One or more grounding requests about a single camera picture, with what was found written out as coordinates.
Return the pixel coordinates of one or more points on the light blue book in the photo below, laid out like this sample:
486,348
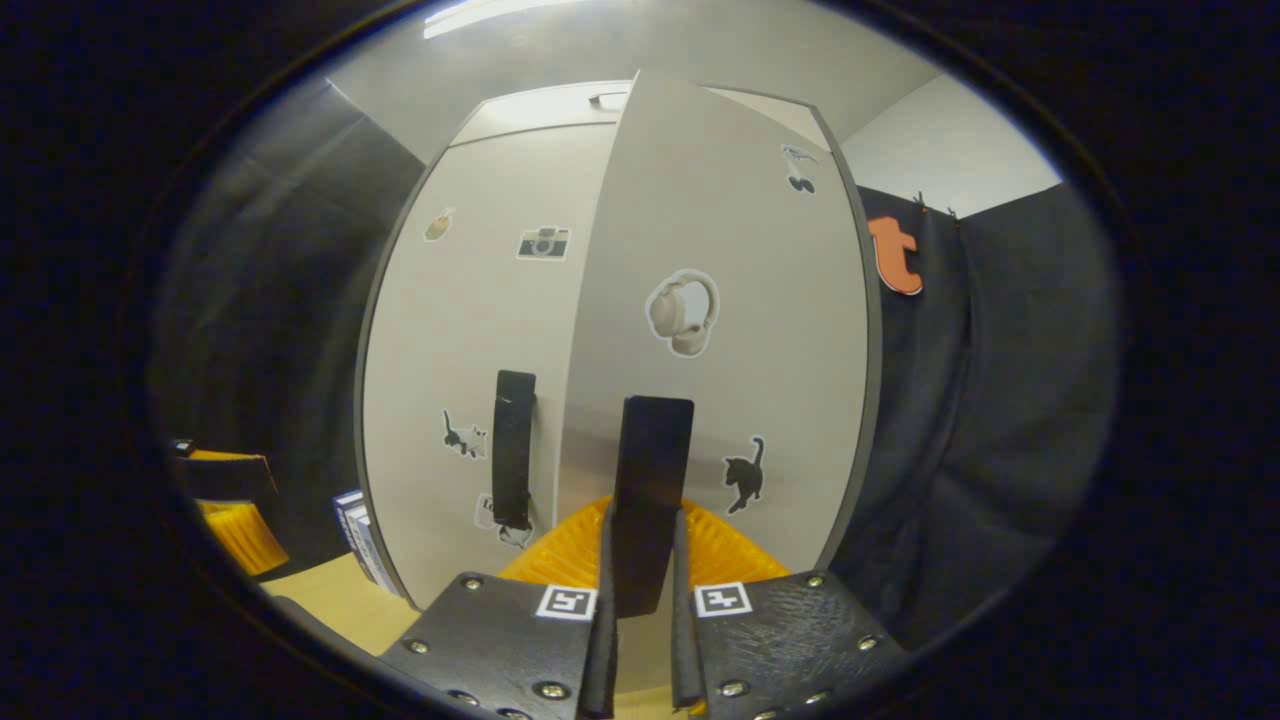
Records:
385,570

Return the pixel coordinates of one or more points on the white cabinet door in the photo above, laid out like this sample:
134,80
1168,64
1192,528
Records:
780,350
450,330

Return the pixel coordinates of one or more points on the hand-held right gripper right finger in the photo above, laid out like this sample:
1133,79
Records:
685,650

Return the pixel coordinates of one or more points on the white double-door shoe cabinet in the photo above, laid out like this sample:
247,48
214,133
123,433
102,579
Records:
359,420

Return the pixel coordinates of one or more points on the ceiling light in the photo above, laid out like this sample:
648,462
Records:
480,15

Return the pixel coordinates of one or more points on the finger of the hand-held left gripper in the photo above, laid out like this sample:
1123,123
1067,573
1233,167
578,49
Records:
230,478
245,540

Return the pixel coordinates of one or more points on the white book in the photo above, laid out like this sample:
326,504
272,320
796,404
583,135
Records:
362,545

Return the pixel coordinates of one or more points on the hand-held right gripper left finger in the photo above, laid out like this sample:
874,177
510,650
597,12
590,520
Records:
600,650

